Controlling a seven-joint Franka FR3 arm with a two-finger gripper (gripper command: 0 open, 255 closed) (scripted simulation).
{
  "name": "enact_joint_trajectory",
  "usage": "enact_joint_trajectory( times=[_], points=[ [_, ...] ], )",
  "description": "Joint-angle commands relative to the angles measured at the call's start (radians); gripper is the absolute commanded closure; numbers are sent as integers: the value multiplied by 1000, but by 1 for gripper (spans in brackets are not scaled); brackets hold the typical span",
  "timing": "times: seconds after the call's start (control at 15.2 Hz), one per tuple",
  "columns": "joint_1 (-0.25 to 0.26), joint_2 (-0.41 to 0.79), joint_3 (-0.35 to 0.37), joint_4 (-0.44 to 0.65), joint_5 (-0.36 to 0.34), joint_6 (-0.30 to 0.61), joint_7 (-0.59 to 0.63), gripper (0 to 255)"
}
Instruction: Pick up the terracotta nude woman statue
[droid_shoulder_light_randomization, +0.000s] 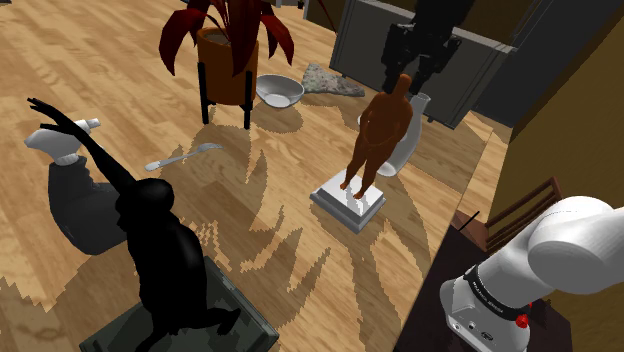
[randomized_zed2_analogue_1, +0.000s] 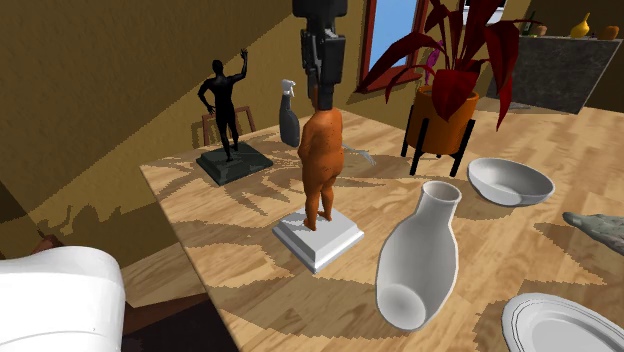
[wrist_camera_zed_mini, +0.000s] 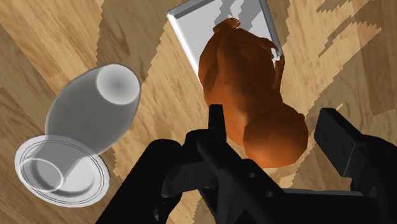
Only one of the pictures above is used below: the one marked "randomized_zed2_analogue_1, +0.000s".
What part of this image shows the red-framed window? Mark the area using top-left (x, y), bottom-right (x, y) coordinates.
top-left (357, 0), bottom-right (431, 95)

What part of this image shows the grey spray bottle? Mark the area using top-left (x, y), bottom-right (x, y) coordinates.
top-left (278, 78), bottom-right (302, 149)

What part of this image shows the brown wooden chair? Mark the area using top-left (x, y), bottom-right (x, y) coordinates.
top-left (201, 105), bottom-right (258, 148)

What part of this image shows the orange figure on white base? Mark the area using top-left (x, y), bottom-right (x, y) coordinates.
top-left (271, 103), bottom-right (366, 275)

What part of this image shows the silver fork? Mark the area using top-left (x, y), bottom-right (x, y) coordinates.
top-left (341, 143), bottom-right (377, 167)

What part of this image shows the black figure on dark base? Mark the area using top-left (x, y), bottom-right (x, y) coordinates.
top-left (195, 47), bottom-right (275, 187)

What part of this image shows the red-leaved plant in orange pot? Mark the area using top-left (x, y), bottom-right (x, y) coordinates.
top-left (357, 0), bottom-right (543, 179)

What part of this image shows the wooden table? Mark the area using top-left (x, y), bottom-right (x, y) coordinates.
top-left (139, 108), bottom-right (624, 352)

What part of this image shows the white bowl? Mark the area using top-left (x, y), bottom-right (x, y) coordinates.
top-left (466, 156), bottom-right (556, 208)

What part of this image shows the white vase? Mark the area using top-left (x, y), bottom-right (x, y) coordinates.
top-left (374, 179), bottom-right (463, 334)

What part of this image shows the dark grey counter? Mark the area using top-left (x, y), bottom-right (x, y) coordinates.
top-left (486, 10), bottom-right (624, 116)

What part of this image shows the grey-green rough object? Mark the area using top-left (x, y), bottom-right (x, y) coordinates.
top-left (562, 211), bottom-right (624, 258)

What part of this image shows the white plate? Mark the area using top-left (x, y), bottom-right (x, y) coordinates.
top-left (501, 291), bottom-right (624, 352)

